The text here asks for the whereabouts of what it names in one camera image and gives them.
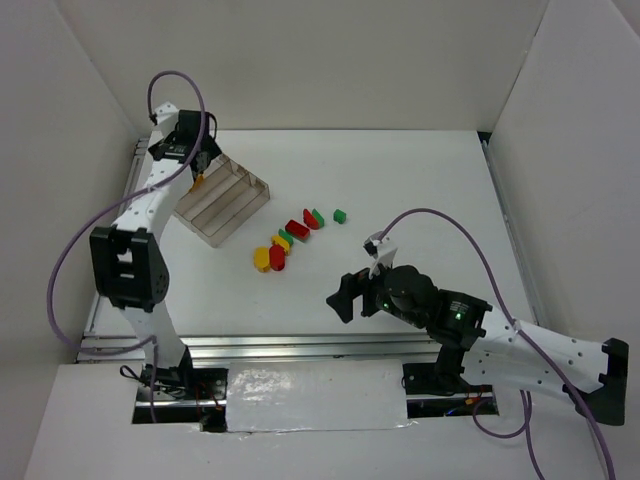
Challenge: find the small yellow lego brick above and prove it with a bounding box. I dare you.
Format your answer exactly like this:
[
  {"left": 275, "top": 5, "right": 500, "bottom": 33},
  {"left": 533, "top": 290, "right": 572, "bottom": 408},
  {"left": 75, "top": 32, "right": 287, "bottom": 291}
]
[{"left": 271, "top": 235, "right": 291, "bottom": 254}]

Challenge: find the white cover panel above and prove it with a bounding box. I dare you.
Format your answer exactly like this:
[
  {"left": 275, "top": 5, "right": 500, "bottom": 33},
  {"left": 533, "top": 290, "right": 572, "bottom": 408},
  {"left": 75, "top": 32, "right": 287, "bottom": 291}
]
[{"left": 226, "top": 360, "right": 410, "bottom": 433}]

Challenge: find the red half-round lego brick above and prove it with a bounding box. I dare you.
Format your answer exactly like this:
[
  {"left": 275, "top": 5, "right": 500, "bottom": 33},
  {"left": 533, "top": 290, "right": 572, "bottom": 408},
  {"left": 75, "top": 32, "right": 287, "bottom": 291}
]
[{"left": 303, "top": 209, "right": 320, "bottom": 230}]

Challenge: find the yellow rectangular lego brick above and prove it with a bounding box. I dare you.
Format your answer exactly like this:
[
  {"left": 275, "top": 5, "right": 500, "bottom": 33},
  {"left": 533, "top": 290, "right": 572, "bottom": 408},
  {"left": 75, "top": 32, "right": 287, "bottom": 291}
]
[{"left": 192, "top": 174, "right": 204, "bottom": 190}]

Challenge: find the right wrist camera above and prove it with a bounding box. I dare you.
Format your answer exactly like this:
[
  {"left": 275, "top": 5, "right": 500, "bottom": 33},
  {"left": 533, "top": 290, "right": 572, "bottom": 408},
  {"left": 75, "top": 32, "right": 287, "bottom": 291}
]
[{"left": 363, "top": 231, "right": 397, "bottom": 279}]

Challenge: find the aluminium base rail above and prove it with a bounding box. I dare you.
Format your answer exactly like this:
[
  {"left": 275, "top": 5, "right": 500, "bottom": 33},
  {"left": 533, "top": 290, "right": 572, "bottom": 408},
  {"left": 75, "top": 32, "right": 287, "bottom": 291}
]
[{"left": 74, "top": 332, "right": 496, "bottom": 364}]

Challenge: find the red rounded lego brick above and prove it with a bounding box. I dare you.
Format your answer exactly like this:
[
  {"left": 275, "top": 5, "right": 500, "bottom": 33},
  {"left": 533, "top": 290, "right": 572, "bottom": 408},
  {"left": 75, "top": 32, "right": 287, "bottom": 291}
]
[{"left": 269, "top": 244, "right": 288, "bottom": 271}]

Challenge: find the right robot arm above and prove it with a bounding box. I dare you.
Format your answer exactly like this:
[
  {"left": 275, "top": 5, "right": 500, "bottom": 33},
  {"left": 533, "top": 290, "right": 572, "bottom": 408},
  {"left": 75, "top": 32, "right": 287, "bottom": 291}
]
[{"left": 326, "top": 265, "right": 629, "bottom": 426}]

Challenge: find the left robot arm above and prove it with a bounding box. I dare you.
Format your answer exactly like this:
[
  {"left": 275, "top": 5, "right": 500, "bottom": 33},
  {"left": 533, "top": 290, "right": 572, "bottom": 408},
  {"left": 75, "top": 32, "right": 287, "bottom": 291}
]
[{"left": 89, "top": 104, "right": 221, "bottom": 392}]

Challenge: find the green half-round lego brick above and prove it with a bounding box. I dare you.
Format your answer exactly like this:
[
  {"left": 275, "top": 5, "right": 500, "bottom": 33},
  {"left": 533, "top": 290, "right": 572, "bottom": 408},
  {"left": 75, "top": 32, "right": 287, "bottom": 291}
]
[{"left": 312, "top": 209, "right": 325, "bottom": 228}]

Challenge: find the yellow rounded lego brick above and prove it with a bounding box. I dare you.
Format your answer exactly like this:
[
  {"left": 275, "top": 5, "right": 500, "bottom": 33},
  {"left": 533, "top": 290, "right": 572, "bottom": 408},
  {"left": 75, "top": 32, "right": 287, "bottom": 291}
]
[{"left": 253, "top": 246, "right": 271, "bottom": 273}]

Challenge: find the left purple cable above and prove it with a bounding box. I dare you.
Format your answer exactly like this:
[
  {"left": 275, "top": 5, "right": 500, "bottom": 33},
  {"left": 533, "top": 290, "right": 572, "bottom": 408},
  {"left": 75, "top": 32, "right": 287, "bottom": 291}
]
[{"left": 46, "top": 71, "right": 211, "bottom": 424}]

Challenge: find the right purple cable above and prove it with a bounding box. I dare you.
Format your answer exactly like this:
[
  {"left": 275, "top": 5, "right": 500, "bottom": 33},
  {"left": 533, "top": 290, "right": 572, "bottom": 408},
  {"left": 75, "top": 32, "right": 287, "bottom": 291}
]
[{"left": 382, "top": 207, "right": 619, "bottom": 480}]

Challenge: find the small green lego brick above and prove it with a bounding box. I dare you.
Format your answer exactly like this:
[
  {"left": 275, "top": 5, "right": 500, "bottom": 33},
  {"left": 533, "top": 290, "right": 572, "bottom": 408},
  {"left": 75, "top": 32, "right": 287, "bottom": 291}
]
[{"left": 333, "top": 209, "right": 347, "bottom": 224}]

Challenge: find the purple cable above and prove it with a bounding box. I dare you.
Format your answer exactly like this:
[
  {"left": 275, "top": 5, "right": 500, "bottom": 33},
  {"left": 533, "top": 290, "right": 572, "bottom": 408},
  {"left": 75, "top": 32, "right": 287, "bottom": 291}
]
[
  {"left": 382, "top": 207, "right": 619, "bottom": 480},
  {"left": 46, "top": 71, "right": 211, "bottom": 424}
]

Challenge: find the red rectangular lego brick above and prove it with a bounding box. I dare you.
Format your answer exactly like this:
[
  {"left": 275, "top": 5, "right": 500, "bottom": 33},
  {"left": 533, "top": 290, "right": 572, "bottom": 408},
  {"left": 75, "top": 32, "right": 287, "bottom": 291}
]
[{"left": 285, "top": 220, "right": 310, "bottom": 242}]

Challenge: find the clear compartment organizer tray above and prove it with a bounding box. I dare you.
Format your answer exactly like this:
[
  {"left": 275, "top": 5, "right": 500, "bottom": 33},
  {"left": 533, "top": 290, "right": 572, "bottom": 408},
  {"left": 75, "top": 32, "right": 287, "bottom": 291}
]
[{"left": 174, "top": 153, "right": 270, "bottom": 248}]

